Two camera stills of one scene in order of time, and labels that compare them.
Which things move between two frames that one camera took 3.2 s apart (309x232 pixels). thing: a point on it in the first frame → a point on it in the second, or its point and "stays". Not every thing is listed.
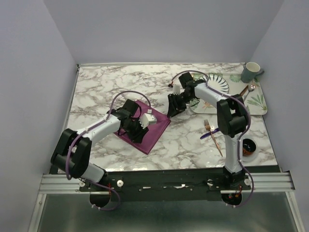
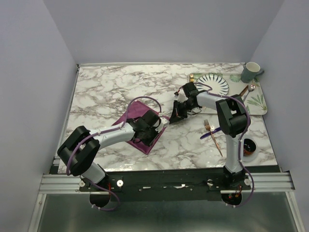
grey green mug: x=250 y=70 stays
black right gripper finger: x=179 y=110 → x=179 y=118
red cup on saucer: x=249 y=149 stays
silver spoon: x=251 y=87 stays
